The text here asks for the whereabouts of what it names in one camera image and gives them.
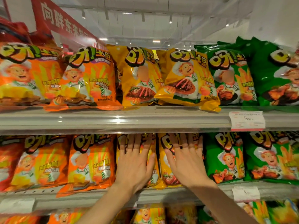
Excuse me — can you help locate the green potato stick bag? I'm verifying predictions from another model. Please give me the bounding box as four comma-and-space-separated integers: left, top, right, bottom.
203, 132, 246, 184
243, 131, 299, 184

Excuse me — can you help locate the white price tag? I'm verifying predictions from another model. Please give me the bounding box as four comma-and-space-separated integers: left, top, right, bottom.
229, 111, 266, 132
0, 198, 36, 214
232, 186, 260, 202

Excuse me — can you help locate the person's left hand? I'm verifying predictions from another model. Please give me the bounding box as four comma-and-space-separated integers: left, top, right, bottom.
114, 134, 156, 195

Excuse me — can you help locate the red hanging banner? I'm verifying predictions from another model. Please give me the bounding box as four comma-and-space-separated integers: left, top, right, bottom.
30, 0, 104, 48

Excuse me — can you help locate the orange potato stick bag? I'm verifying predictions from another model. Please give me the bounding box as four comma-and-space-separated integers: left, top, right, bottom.
3, 135, 71, 192
56, 134, 116, 198

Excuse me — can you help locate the red tomato snack bag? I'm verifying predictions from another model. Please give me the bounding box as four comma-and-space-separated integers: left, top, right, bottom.
0, 136, 25, 192

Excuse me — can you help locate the row of orange snack bags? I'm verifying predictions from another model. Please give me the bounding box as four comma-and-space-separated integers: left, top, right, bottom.
0, 208, 87, 224
0, 42, 123, 112

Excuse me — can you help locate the yellow chef snack bag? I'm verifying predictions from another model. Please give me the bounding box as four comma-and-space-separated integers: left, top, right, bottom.
158, 133, 204, 187
116, 133, 166, 190

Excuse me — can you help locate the dark red large snack bag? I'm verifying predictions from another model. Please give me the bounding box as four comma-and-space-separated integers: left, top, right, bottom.
0, 17, 56, 48

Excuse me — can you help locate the person's right hand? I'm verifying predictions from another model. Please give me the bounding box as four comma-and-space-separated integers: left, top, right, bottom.
164, 134, 216, 189

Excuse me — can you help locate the metal store shelving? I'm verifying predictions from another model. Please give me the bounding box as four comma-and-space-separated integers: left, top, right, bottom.
0, 106, 299, 224

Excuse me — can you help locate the person's left forearm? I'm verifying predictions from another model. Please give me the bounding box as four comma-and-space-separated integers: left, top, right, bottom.
76, 184, 140, 224

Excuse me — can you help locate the person's right forearm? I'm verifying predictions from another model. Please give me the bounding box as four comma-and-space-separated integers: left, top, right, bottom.
189, 180, 260, 224

